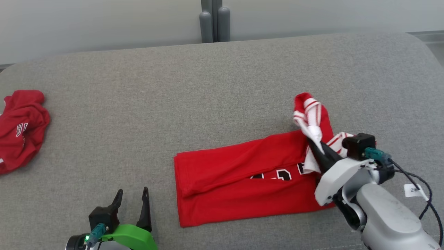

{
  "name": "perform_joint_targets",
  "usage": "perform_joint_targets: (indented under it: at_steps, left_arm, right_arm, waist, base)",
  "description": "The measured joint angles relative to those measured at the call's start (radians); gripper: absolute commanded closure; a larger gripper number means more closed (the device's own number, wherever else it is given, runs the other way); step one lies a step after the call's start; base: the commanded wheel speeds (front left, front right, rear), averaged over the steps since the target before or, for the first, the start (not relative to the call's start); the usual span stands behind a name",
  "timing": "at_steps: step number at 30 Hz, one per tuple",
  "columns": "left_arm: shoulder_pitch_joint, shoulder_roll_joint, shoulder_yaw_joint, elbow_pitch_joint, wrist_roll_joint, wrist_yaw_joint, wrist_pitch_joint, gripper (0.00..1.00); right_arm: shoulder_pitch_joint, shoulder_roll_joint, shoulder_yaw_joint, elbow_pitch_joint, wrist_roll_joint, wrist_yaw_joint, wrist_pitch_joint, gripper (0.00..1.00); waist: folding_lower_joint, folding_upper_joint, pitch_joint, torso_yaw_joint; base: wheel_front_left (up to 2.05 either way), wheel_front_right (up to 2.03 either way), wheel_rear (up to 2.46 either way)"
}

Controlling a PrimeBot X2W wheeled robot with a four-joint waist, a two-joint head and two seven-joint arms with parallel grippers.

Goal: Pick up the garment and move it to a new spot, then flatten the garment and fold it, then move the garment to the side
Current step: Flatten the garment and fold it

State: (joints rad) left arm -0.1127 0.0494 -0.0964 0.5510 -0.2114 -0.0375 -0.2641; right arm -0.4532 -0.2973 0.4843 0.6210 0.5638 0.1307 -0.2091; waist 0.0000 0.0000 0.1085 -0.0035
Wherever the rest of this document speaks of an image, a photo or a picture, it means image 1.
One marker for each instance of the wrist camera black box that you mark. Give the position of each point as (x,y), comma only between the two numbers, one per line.
(103,218)
(359,146)

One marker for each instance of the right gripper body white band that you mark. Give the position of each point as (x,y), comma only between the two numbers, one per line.
(341,177)

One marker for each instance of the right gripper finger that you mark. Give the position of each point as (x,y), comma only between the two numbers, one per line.
(333,156)
(321,158)

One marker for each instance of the grey partition base rail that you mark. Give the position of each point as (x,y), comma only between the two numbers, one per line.
(7,67)
(428,36)

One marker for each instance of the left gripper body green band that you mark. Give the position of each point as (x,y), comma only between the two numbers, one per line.
(135,238)

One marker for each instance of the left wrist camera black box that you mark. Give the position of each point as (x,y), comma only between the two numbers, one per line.
(103,218)

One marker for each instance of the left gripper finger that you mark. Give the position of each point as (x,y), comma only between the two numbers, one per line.
(118,199)
(145,211)

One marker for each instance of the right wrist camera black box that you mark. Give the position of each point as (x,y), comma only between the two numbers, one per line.
(359,146)

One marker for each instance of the red jersey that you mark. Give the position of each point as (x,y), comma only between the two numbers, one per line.
(20,132)

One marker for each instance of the grey cylindrical post cap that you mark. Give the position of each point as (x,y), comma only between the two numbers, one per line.
(205,27)
(223,24)

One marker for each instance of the red jersey number 23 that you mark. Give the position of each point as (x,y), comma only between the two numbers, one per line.
(225,187)

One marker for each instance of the grey partition frame post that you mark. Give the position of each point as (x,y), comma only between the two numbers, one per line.
(211,7)

